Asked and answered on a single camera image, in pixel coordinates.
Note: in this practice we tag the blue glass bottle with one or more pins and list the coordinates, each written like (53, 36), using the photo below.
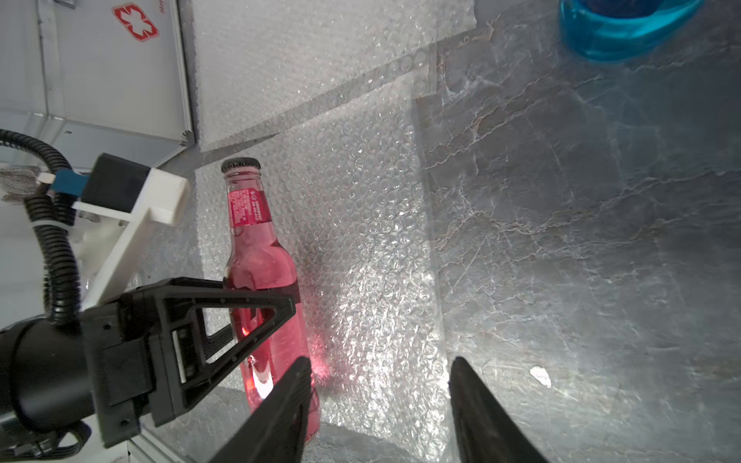
(607, 31)

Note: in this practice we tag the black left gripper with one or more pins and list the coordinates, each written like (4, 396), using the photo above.
(162, 348)

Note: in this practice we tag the silver metal first-aid case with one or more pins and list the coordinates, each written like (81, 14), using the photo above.
(96, 77)

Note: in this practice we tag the bubble wrap sheet stack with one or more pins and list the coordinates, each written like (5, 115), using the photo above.
(262, 67)

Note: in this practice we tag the small white debris piece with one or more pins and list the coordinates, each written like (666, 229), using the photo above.
(542, 376)

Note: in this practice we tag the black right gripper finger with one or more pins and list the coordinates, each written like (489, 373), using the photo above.
(483, 429)

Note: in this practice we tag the pink glass bottle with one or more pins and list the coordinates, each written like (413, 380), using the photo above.
(258, 262)

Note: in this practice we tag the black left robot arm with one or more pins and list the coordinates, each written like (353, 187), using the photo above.
(46, 393)

